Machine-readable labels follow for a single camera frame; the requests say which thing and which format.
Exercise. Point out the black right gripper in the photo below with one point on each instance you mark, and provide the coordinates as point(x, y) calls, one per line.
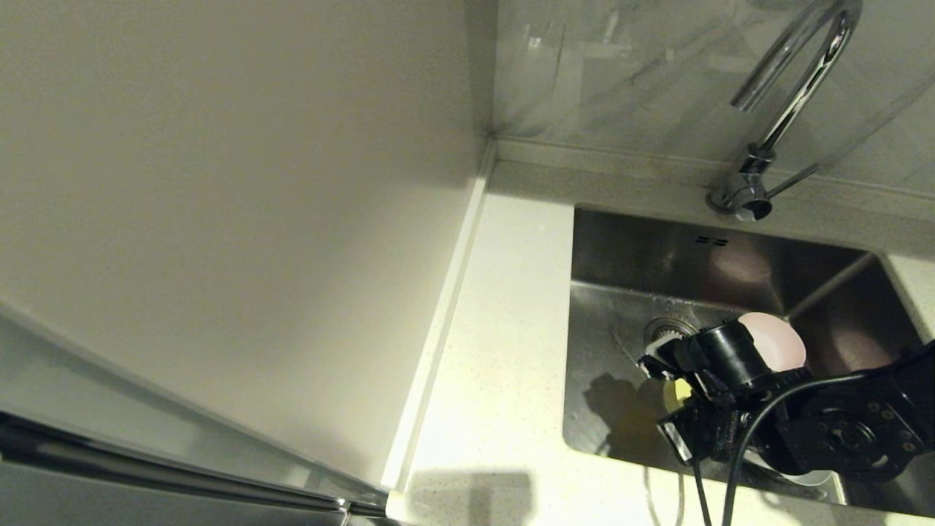
point(730, 354)

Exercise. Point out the yellow bowl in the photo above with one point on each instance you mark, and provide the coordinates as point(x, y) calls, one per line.
point(677, 394)

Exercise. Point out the pink bowl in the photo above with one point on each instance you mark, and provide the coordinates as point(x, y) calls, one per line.
point(778, 340)

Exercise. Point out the chrome gooseneck faucet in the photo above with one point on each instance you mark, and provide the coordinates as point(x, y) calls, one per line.
point(752, 193)

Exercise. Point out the pale grey bowl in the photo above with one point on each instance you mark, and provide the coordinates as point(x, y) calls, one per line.
point(807, 478)

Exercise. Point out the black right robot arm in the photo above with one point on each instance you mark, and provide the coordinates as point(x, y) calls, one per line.
point(847, 431)

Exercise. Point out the stainless steel sink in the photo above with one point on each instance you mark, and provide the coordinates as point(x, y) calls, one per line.
point(621, 292)

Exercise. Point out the round metal drain strainer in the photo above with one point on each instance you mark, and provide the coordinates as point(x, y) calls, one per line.
point(665, 329)

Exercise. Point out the white counter edge strip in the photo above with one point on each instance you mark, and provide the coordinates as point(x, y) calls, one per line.
point(438, 321)

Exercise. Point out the tall white cabinet panel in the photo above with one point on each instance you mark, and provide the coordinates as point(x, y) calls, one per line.
point(219, 183)

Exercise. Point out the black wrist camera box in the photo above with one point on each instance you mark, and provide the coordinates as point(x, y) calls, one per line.
point(712, 435)

